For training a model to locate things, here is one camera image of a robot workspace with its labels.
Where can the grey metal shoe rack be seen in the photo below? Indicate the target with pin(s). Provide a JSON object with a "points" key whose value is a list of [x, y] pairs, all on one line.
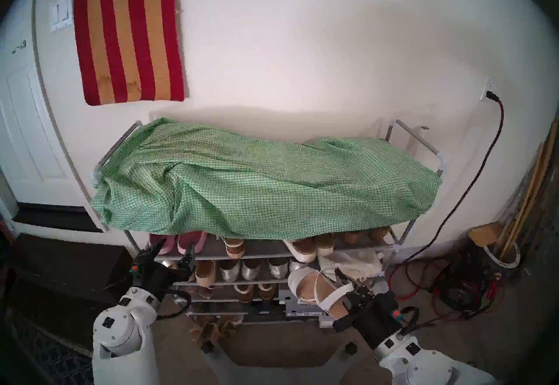
{"points": [[214, 251]]}

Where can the wooden slats bundle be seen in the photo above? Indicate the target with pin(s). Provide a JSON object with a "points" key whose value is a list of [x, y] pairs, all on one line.
{"points": [[530, 196]]}

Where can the small cardboard box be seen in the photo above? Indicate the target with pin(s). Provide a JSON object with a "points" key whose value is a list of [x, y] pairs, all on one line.
{"points": [[484, 234]]}

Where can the beige espadrille shoe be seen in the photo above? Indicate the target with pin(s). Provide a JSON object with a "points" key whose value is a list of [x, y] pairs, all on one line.
{"points": [[205, 272]]}

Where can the red white carton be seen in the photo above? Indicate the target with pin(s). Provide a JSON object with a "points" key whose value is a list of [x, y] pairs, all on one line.
{"points": [[6, 231]]}

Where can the white double light switch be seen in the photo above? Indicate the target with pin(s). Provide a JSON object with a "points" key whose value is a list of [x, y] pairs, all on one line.
{"points": [[61, 13]]}

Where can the brown suede shoe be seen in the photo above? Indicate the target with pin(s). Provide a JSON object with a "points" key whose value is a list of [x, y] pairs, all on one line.
{"points": [[265, 292], [243, 294]]}

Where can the black wooden step box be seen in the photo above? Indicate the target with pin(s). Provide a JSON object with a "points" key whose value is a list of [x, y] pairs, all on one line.
{"points": [[65, 266]]}

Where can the cork wedge sandal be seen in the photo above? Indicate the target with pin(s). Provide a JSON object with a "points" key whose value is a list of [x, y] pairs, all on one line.
{"points": [[351, 238], [379, 234]]}

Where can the white wall outlet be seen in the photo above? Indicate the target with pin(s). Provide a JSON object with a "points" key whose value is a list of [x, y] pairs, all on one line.
{"points": [[489, 82]]}

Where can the black door mat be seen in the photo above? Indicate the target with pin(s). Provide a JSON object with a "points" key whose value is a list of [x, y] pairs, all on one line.
{"points": [[56, 218]]}

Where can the green gingham cloth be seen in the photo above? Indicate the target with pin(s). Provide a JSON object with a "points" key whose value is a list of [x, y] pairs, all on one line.
{"points": [[262, 187]]}

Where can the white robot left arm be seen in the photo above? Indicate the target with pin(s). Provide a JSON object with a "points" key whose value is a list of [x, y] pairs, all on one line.
{"points": [[122, 331]]}

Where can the grey Vionic shoe box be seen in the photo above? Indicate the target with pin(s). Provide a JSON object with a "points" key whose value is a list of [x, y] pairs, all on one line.
{"points": [[297, 307]]}

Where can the white plastic bucket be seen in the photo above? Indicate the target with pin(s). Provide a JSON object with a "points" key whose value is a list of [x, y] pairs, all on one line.
{"points": [[515, 259]]}

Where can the large white shoe box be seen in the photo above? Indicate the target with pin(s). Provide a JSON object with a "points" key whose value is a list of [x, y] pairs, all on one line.
{"points": [[381, 287]]}

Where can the white cloth dust bag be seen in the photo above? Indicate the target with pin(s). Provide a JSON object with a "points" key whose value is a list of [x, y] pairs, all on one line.
{"points": [[349, 264]]}

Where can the black base knob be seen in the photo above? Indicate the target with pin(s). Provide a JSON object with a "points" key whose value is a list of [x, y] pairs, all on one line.
{"points": [[350, 348], [207, 347]]}

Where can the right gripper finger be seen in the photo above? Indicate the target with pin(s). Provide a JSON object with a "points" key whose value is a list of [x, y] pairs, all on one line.
{"points": [[349, 310], [356, 292]]}

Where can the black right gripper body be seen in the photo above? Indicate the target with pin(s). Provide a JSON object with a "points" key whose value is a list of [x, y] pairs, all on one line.
{"points": [[375, 318]]}

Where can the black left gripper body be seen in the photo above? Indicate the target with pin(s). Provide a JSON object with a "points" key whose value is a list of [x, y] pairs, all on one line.
{"points": [[153, 277]]}

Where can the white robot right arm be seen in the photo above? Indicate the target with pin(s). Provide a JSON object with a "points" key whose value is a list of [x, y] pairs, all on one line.
{"points": [[419, 362]]}

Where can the blue patterned rug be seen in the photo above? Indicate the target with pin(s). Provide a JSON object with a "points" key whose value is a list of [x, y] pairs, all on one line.
{"points": [[52, 358]]}

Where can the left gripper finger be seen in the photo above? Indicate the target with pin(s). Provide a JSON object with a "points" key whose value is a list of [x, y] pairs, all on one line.
{"points": [[153, 252], [190, 262]]}

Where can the white platform sandal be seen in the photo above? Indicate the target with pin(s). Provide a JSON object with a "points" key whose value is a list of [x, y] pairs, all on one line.
{"points": [[325, 245], [301, 251]]}

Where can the red tan striped flag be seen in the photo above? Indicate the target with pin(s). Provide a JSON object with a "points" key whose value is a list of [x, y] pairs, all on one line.
{"points": [[131, 39]]}

